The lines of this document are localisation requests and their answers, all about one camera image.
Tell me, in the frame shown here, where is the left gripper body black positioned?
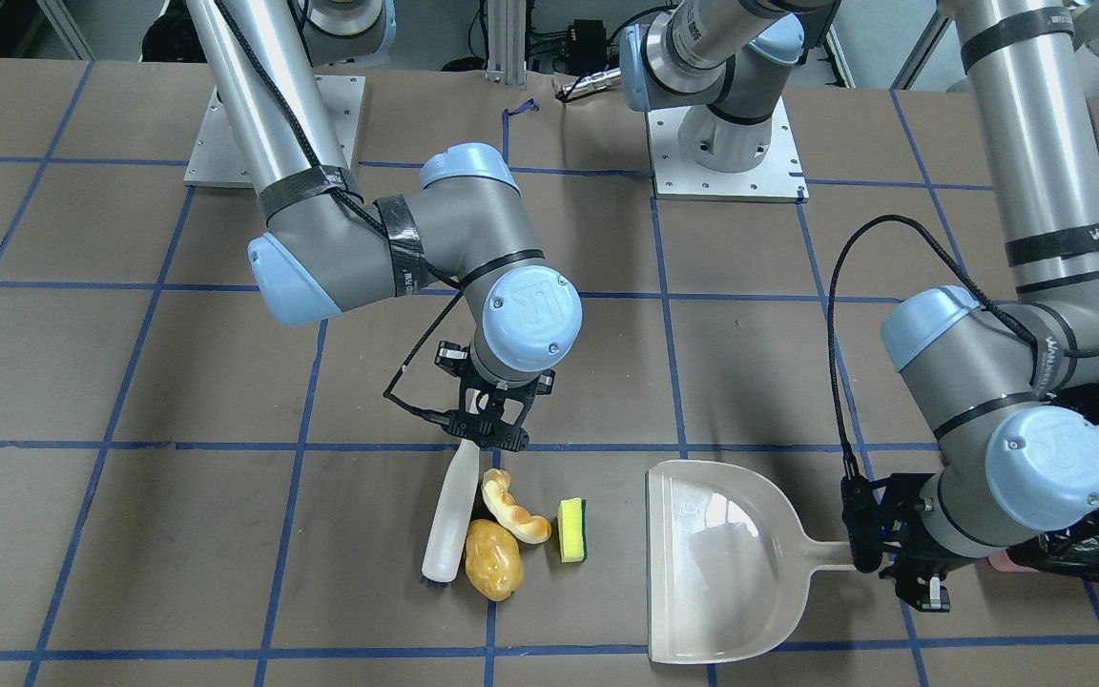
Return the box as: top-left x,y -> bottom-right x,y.
841,472 -> 974,612

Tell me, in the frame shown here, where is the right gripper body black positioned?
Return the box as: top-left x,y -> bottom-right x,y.
433,341 -> 555,448

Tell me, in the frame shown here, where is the toy croissant bread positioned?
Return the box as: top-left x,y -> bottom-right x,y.
481,468 -> 552,545

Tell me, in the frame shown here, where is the yellow green sponge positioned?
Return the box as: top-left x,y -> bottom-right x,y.
557,497 -> 588,564

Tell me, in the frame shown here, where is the yellow toy potato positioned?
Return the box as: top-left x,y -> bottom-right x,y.
464,519 -> 525,603

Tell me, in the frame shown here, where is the beige hand brush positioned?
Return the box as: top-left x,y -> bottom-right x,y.
422,439 -> 480,587

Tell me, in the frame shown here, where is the beige plastic dustpan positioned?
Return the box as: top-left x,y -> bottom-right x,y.
646,458 -> 854,665

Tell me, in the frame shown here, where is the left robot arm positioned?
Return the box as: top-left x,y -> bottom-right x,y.
620,1 -> 1099,613

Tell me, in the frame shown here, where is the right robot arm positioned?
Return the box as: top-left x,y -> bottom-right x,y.
188,1 -> 582,451

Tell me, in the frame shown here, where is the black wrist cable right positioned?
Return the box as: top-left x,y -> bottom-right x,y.
217,0 -> 474,426

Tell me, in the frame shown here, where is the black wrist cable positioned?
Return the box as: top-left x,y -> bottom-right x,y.
217,0 -> 474,426
826,214 -> 1099,478

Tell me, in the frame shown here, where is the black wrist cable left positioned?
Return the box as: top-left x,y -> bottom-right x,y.
826,214 -> 1099,478

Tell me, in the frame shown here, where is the aluminium frame post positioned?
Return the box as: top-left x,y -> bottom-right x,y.
485,0 -> 529,90

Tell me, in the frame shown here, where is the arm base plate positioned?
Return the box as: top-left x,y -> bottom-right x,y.
646,99 -> 810,203
184,74 -> 366,191

